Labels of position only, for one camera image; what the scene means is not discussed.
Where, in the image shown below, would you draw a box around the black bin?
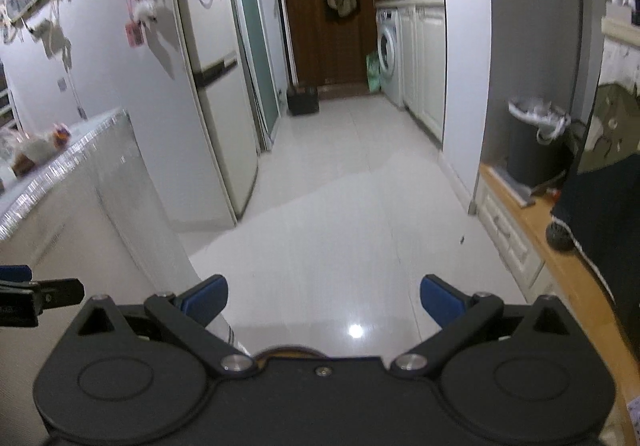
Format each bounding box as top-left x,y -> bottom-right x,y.
286,87 -> 320,117

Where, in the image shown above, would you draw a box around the green bag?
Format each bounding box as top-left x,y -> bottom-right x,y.
366,51 -> 382,95

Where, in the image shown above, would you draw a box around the frosted glass door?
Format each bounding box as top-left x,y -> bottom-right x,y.
222,0 -> 282,153

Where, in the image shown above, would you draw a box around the white washing machine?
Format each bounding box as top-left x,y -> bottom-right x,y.
376,8 -> 406,110

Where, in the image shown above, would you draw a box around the grey flat board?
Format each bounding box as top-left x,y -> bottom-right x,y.
492,165 -> 539,207

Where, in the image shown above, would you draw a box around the white kitchen cabinets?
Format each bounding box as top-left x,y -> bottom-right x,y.
397,0 -> 446,145

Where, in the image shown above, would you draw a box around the brown paper bag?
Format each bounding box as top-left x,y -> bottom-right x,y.
12,153 -> 40,178

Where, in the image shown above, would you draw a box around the black round object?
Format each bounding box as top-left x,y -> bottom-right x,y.
547,221 -> 574,252

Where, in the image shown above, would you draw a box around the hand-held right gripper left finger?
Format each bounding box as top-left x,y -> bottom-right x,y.
64,275 -> 258,377

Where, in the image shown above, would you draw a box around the white plush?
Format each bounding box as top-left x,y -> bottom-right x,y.
132,0 -> 159,25

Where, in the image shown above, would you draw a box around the dark printed blanket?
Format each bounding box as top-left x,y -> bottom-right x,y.
550,83 -> 640,377

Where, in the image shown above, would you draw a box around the yellow trash bin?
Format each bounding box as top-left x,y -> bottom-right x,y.
254,347 -> 322,361

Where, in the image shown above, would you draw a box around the white refrigerator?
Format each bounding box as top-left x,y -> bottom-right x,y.
167,0 -> 261,228

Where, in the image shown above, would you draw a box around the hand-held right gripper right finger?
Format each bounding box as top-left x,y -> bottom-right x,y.
389,275 -> 585,377

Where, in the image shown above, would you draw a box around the grey trash can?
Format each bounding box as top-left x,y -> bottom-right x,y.
507,97 -> 571,188

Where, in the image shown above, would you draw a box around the white plastic bag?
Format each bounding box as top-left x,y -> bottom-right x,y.
7,123 -> 67,172

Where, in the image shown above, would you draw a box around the brown wooden door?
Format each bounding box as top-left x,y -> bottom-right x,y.
272,0 -> 387,100

